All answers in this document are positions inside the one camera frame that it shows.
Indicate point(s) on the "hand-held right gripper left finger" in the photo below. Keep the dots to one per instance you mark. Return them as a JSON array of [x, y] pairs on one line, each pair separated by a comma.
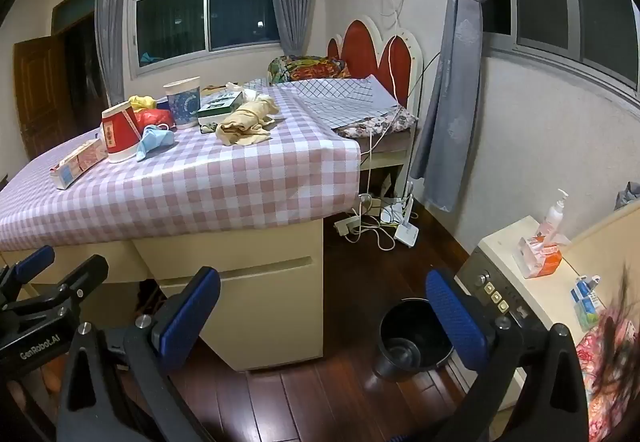
[[192, 309]]

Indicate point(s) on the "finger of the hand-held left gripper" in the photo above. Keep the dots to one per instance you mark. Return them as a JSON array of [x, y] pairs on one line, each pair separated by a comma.
[[35, 262], [75, 279]]

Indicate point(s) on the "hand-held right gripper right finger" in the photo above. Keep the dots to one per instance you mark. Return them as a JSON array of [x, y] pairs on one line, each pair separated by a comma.
[[455, 317]]

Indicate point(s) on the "black trash bin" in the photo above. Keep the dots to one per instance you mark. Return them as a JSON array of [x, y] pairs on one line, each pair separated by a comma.
[[400, 322]]

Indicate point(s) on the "pink cardboard box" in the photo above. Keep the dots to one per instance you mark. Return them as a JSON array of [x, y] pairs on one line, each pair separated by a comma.
[[75, 164]]

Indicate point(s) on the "red paper cup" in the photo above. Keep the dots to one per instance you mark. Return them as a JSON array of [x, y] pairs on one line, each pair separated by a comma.
[[120, 134]]

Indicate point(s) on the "blue face mask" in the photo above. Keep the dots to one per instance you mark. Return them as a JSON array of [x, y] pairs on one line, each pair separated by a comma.
[[152, 139]]

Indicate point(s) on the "red plastic bag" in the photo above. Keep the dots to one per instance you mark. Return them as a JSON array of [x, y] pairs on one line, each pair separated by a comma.
[[152, 116]]

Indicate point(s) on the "yellow plastic bag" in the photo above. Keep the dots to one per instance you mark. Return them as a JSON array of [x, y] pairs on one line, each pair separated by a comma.
[[141, 102]]

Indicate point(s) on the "beige cloth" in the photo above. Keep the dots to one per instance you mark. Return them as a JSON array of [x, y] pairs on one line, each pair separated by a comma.
[[245, 119]]

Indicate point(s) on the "green cardboard box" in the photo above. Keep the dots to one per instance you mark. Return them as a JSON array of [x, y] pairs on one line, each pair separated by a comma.
[[217, 109]]

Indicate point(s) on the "blue paper cup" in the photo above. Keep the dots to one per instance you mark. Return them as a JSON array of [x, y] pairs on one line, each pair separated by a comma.
[[182, 104]]

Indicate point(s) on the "cream washing machine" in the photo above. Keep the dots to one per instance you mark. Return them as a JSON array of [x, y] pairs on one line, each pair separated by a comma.
[[510, 247]]

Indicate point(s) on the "orange tissue pack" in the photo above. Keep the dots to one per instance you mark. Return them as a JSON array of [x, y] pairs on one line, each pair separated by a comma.
[[542, 259]]

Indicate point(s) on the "pink checkered tablecloth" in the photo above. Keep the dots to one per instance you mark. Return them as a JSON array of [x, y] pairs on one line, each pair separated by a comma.
[[200, 187]]

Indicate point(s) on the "blue and white box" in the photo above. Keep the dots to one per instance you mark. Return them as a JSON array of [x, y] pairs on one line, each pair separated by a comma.
[[582, 294]]

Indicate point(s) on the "white pump bottle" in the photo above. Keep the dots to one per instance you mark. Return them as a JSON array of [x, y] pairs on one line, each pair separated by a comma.
[[554, 217]]

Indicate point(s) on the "white power strip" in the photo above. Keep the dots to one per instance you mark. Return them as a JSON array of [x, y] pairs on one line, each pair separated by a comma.
[[346, 225]]

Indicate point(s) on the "dark hair brush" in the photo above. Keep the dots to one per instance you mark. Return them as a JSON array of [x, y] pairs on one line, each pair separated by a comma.
[[617, 337]]

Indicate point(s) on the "brown wooden door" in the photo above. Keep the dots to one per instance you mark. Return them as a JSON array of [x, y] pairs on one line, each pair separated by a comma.
[[40, 97]]

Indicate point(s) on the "red floral cloth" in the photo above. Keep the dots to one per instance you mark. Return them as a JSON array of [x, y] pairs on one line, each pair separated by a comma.
[[607, 402]]

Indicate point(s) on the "floral blanket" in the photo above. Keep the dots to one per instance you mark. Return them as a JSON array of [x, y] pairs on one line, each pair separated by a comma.
[[380, 124]]

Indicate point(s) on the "grey tied curtain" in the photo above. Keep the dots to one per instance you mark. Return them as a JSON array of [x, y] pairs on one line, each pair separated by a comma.
[[455, 72]]

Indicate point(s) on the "white grid-pattern sheet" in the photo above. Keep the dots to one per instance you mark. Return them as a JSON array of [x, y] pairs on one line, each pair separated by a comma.
[[340, 97]]

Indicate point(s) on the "colourful patterned pillow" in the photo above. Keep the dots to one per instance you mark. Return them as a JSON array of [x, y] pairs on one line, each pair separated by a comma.
[[310, 67]]

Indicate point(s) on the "red and white headboard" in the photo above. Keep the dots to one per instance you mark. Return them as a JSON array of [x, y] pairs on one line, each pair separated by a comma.
[[360, 42]]

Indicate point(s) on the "white-framed sliding window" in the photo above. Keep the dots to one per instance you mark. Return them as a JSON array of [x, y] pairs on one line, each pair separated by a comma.
[[200, 7]]

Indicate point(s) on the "cream bed frame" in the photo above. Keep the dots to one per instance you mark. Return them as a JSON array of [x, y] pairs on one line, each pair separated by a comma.
[[390, 154]]

